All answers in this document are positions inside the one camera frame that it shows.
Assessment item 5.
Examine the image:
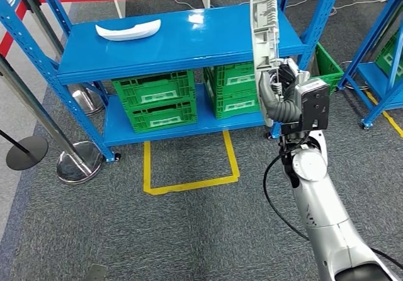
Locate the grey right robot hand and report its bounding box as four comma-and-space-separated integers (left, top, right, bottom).
259, 59, 311, 117

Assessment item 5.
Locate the green plastic crate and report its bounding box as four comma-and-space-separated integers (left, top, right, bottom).
375, 33, 403, 77
203, 61, 257, 92
211, 88, 260, 120
310, 42, 345, 95
125, 100, 198, 134
112, 69, 196, 109

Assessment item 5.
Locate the blue metal shelf rack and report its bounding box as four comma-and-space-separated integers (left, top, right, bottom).
0, 0, 346, 163
337, 0, 403, 130

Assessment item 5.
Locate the yellow floor tape line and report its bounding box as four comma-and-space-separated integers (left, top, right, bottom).
365, 90, 403, 139

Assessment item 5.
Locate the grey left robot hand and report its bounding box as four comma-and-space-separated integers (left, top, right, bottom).
83, 264, 109, 281

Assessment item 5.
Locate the white floor cable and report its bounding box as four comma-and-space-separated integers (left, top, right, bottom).
167, 0, 215, 11
286, 0, 388, 17

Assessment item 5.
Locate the yellow floor tape square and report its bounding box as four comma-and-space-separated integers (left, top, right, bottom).
143, 130, 241, 196

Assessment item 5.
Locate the chrome stanchion base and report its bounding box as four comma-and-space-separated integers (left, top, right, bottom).
341, 60, 370, 91

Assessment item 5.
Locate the white curved plastic part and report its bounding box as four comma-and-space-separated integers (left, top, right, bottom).
94, 19, 162, 42

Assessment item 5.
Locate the silver wheel hubcap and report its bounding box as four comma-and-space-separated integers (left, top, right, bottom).
250, 0, 281, 127

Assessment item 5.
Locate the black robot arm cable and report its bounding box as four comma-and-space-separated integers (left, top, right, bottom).
263, 152, 403, 272

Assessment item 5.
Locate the black round stand base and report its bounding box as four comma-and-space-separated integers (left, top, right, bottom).
0, 129, 49, 171

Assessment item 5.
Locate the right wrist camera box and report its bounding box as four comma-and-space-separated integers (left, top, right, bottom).
294, 77, 331, 135

